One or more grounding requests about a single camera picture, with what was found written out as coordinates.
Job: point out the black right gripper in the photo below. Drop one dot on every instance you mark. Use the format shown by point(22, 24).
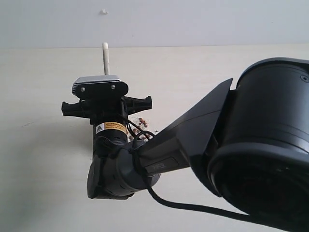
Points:
point(108, 117)

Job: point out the white paint brush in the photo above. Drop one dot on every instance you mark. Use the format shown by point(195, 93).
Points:
point(105, 53)

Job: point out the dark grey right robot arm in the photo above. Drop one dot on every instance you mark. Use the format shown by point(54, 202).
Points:
point(248, 145)

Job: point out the red beans and rice pile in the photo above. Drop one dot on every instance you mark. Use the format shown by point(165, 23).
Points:
point(137, 125)

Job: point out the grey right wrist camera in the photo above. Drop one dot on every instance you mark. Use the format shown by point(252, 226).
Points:
point(99, 87)

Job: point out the white blob on wall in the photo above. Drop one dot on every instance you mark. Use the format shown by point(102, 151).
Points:
point(103, 12)

